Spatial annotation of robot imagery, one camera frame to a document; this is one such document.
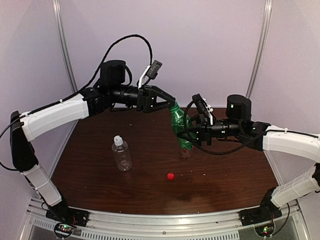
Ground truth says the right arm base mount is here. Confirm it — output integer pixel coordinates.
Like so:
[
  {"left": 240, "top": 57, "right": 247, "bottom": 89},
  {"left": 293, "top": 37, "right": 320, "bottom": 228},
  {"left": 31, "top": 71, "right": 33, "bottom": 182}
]
[{"left": 238, "top": 206, "right": 282, "bottom": 227}]

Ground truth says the red bottle cap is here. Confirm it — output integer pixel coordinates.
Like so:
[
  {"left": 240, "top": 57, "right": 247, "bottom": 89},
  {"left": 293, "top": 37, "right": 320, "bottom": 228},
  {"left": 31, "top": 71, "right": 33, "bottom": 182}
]
[{"left": 167, "top": 172, "right": 175, "bottom": 181}]

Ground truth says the green plastic bottle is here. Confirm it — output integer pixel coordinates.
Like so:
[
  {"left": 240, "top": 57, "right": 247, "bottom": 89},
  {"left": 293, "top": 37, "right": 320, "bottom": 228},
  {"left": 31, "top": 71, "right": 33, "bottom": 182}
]
[{"left": 169, "top": 102, "right": 194, "bottom": 151}]

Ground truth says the left black braided cable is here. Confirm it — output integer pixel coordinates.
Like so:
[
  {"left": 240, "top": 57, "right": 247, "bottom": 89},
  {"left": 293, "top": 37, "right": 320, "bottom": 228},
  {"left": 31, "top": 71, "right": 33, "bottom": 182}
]
[{"left": 0, "top": 34, "right": 154, "bottom": 171}]

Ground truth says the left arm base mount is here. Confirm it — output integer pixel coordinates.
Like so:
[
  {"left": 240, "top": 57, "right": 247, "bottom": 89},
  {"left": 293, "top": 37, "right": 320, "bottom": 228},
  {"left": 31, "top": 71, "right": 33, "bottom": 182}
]
[{"left": 45, "top": 208, "right": 89, "bottom": 227}]

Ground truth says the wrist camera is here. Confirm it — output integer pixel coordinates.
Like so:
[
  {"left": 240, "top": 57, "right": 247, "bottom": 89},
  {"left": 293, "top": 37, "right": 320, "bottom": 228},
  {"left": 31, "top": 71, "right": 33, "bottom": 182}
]
[
  {"left": 192, "top": 93, "right": 216, "bottom": 125},
  {"left": 137, "top": 60, "right": 163, "bottom": 88}
]

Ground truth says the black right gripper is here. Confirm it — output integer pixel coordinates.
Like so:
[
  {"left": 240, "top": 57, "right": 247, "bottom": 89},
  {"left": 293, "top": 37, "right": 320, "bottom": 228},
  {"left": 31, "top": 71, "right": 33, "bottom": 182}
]
[{"left": 176, "top": 113, "right": 243, "bottom": 147}]

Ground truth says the red label cola bottle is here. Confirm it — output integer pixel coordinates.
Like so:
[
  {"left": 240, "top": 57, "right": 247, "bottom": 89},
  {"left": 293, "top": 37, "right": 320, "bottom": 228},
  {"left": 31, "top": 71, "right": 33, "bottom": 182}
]
[{"left": 180, "top": 148, "right": 191, "bottom": 160}]

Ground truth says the black braided cable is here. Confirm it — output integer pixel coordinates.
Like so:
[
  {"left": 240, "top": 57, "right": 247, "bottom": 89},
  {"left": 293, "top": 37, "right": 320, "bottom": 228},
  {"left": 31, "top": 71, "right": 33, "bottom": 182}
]
[
  {"left": 183, "top": 99, "right": 266, "bottom": 155},
  {"left": 0, "top": 34, "right": 154, "bottom": 171}
]

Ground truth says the clear bottle white cap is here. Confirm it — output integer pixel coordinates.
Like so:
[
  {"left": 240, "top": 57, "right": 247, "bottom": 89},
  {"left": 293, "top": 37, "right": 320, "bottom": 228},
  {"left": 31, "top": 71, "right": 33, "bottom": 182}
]
[{"left": 111, "top": 135, "right": 132, "bottom": 172}]

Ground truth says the aluminium frame post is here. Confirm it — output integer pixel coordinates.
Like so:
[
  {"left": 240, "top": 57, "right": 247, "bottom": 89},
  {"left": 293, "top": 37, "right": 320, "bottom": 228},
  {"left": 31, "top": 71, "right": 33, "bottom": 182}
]
[
  {"left": 52, "top": 0, "right": 78, "bottom": 93},
  {"left": 246, "top": 0, "right": 273, "bottom": 99}
]

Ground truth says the right circuit board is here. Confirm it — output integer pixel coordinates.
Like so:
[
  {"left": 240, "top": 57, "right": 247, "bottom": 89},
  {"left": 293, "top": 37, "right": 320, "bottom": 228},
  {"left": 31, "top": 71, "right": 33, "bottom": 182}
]
[{"left": 254, "top": 225, "right": 275, "bottom": 238}]

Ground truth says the right black braided cable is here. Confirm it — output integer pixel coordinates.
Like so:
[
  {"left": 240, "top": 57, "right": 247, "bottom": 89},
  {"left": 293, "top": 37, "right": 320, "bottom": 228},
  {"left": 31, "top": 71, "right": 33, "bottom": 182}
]
[{"left": 183, "top": 99, "right": 266, "bottom": 155}]

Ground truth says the circuit board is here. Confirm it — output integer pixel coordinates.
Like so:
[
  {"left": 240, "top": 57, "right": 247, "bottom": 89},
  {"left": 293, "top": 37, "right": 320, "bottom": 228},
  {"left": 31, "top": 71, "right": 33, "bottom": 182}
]
[
  {"left": 254, "top": 225, "right": 275, "bottom": 238},
  {"left": 53, "top": 223, "right": 75, "bottom": 238}
]

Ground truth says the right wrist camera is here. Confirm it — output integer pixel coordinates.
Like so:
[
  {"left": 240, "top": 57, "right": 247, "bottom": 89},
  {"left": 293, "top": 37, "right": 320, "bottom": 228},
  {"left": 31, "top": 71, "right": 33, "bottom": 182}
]
[{"left": 192, "top": 93, "right": 216, "bottom": 125}]

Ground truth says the front aluminium rail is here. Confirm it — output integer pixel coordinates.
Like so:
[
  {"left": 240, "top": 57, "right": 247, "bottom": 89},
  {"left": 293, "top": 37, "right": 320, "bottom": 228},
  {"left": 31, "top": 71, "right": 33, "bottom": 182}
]
[{"left": 18, "top": 198, "right": 311, "bottom": 240}]

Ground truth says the left circuit board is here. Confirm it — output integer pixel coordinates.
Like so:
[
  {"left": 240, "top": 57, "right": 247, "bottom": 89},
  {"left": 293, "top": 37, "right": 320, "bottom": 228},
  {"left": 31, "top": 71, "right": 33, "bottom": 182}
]
[{"left": 53, "top": 223, "right": 75, "bottom": 238}]

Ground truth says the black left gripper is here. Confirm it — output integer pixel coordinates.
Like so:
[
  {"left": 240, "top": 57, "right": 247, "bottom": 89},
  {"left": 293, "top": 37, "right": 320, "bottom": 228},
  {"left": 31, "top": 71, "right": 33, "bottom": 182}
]
[{"left": 109, "top": 83, "right": 176, "bottom": 113}]

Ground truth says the left aluminium frame post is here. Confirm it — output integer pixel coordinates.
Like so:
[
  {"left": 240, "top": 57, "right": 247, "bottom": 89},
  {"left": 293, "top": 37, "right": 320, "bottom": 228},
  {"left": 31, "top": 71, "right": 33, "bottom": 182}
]
[{"left": 52, "top": 0, "right": 78, "bottom": 93}]

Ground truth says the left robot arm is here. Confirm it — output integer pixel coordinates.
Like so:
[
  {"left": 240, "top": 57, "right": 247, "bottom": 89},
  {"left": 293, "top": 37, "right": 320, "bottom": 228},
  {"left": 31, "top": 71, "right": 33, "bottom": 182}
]
[{"left": 10, "top": 60, "right": 176, "bottom": 222}]

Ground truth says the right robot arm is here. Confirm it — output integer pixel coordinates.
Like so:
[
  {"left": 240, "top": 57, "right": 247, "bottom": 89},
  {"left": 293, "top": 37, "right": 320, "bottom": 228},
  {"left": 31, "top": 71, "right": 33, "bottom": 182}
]
[{"left": 177, "top": 94, "right": 320, "bottom": 221}]

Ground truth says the right aluminium frame post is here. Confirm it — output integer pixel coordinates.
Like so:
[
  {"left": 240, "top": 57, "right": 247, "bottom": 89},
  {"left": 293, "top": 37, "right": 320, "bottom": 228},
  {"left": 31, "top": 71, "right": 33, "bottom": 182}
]
[{"left": 246, "top": 0, "right": 273, "bottom": 99}]

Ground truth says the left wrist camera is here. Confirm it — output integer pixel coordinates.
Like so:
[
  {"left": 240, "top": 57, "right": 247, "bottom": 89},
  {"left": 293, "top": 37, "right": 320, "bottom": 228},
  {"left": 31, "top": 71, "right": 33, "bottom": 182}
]
[{"left": 137, "top": 60, "right": 163, "bottom": 88}]

